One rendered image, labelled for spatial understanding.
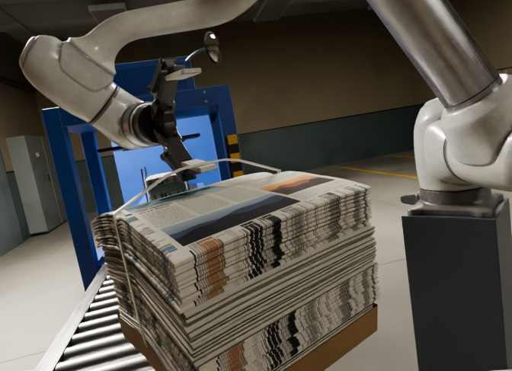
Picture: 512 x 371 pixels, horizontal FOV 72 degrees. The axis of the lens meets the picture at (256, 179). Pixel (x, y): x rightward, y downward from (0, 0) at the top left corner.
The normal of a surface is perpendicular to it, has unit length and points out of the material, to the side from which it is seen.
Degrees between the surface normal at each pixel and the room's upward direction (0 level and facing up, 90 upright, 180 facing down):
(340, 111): 90
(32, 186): 90
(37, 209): 90
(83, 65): 102
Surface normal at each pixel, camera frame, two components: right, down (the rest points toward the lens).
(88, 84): 0.56, 0.30
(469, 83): -0.27, 0.37
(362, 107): 0.21, 0.09
